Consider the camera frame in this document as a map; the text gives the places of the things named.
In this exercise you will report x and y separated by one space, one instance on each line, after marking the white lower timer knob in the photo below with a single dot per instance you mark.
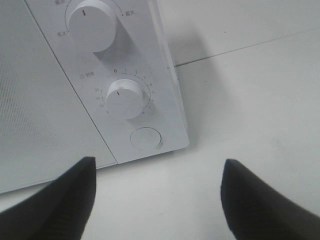
125 99

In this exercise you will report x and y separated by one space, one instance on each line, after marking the white upper power knob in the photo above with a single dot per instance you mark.
92 25

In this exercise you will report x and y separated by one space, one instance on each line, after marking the white microwave door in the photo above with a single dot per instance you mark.
44 128

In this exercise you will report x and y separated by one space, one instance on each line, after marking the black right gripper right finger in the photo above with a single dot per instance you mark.
255 211

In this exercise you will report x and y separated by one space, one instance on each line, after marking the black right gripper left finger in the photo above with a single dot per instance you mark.
60 211

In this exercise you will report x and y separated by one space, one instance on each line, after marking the round door release button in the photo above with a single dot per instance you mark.
145 138

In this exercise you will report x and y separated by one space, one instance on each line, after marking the white microwave oven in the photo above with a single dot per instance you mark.
140 53

